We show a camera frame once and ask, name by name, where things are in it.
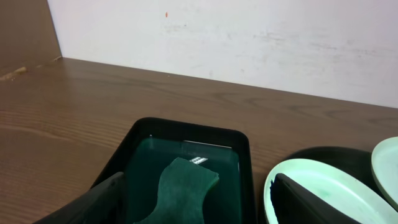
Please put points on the green scouring sponge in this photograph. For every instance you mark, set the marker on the green scouring sponge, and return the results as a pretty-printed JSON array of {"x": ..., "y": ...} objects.
[{"x": 182, "y": 188}]

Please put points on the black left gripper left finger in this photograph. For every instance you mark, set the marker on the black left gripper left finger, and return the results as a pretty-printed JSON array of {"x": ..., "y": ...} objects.
[{"x": 104, "y": 203}]

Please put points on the small mint green plate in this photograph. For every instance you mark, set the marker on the small mint green plate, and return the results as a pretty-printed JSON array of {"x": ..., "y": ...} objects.
[{"x": 384, "y": 167}]

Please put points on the black rectangular water tray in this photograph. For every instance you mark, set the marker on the black rectangular water tray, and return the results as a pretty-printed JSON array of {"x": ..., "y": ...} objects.
[{"x": 153, "y": 143}]

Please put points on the large mint green plate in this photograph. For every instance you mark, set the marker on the large mint green plate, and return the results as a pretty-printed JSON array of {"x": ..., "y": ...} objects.
[{"x": 337, "y": 188}]

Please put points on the round black serving tray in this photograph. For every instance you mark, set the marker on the round black serving tray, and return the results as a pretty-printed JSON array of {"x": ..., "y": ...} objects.
[{"x": 354, "y": 162}]

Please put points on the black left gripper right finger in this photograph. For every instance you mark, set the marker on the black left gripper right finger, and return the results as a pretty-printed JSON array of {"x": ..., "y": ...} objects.
[{"x": 293, "y": 203}]

